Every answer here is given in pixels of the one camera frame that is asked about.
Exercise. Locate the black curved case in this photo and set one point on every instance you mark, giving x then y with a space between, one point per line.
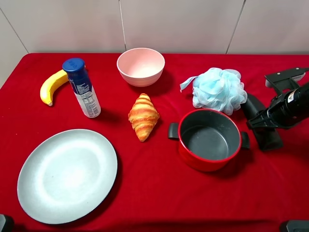
267 139

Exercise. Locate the yellow banana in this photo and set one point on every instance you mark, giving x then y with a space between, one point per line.
51 85

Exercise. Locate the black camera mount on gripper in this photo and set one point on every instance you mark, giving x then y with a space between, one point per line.
285 80

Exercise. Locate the grey round plate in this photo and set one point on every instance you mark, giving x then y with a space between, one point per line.
67 176

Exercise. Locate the blue mesh bath sponge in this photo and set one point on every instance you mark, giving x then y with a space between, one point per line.
217 89

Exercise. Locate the black base corner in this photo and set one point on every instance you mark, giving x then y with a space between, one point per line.
6 223
295 226

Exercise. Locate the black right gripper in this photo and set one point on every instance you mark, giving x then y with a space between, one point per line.
285 111

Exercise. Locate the black base corner right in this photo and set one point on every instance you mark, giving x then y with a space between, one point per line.
295 226

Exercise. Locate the pink plastic bowl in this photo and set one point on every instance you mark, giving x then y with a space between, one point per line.
140 67

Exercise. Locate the red pot with black handles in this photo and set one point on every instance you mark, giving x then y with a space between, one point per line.
208 139

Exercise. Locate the blue capped spray can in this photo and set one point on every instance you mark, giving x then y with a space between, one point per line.
82 86

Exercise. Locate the black base corner left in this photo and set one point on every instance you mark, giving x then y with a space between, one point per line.
6 223

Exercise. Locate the toy croissant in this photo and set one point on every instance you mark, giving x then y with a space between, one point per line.
143 117

